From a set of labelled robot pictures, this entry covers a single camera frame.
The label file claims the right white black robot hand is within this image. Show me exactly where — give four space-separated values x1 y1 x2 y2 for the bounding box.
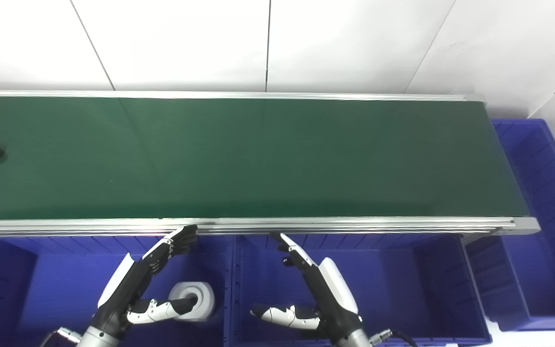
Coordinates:
251 234 362 338

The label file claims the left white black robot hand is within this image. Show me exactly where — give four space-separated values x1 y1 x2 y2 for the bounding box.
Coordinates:
95 225 199 335

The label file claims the blue plastic bin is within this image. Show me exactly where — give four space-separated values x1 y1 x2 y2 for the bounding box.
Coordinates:
0 235 235 347
465 119 555 332
229 234 493 347

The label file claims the green conveyor belt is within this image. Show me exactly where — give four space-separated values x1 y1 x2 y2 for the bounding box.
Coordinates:
0 90 541 238
0 96 531 221

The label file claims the white cylindrical part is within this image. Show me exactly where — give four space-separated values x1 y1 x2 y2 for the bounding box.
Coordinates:
169 282 215 322

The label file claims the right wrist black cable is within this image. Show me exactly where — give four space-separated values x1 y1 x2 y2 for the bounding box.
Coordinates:
370 329 419 347

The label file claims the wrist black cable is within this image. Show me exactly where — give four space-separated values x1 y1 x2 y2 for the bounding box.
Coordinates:
40 327 81 347
370 329 419 347

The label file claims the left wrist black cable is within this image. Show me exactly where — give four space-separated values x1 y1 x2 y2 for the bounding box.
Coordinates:
40 327 81 347

